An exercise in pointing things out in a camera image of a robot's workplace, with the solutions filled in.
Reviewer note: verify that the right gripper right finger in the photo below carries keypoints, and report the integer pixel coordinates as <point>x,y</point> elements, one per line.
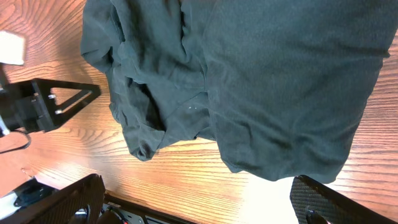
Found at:
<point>314,202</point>

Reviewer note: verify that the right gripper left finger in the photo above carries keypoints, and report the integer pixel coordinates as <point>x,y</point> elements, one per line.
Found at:
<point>60,207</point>

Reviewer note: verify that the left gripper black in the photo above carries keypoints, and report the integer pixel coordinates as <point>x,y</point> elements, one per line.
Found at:
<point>32,106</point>

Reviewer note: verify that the dark teal t-shirt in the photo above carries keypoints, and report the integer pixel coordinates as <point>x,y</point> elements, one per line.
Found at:
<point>280,85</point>

